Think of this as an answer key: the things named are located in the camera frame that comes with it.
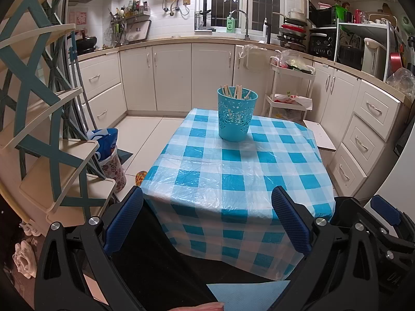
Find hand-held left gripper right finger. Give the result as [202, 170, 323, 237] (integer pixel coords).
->
[271, 186, 381, 311]

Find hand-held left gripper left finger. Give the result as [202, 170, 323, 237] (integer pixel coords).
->
[34, 186, 145, 311]

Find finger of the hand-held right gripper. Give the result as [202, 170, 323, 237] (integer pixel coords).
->
[370, 194, 412, 260]

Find bundle of wooden chopsticks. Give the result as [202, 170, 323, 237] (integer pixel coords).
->
[221, 84, 252, 100]

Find floral patterned bin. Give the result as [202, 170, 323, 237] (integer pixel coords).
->
[99, 146, 128, 191]

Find blue white checkered tablecloth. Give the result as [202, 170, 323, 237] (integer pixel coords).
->
[140, 108, 336, 282]

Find blue printed bag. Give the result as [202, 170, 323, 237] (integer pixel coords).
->
[87, 128, 119, 161]

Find light blue cloth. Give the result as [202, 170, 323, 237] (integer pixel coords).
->
[206, 280, 291, 306]

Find white flower ornament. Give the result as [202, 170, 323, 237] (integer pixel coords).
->
[13, 241, 37, 279]

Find red white plastic bag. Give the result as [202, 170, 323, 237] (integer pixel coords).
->
[272, 93, 313, 111]

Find clear plastic container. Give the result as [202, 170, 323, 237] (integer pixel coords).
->
[386, 68, 415, 101]

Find white storage trolley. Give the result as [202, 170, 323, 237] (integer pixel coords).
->
[262, 56, 316, 127]

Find cream base cabinets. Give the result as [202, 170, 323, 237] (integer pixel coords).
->
[70, 40, 409, 203]

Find white thermos pot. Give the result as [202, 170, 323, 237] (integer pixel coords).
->
[361, 37, 390, 76]

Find clear plastic food bag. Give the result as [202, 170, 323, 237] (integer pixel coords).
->
[279, 49, 315, 72]

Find black toaster oven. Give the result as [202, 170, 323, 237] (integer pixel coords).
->
[308, 27, 338, 60]

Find black wok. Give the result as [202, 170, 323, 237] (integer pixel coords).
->
[75, 30, 98, 55]

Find white counter shelf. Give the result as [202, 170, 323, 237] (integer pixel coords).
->
[334, 16, 399, 81]

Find stack of pans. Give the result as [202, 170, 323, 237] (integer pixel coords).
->
[272, 9, 308, 51]

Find wooden shelf teal crossbars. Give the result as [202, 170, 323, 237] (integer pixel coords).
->
[0, 0, 117, 224]

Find chrome sink faucet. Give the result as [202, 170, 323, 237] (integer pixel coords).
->
[231, 10, 250, 38]

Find green box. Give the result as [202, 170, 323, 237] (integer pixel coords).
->
[331, 4, 346, 24]

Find black microwave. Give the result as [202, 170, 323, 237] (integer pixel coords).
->
[306, 0, 341, 28]

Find barred kitchen window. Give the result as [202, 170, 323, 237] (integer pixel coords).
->
[196, 0, 286, 38]

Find wall utensil rack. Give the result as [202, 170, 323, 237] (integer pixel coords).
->
[108, 0, 153, 46]

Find pink wall stickers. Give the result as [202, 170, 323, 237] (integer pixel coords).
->
[68, 10, 88, 26]

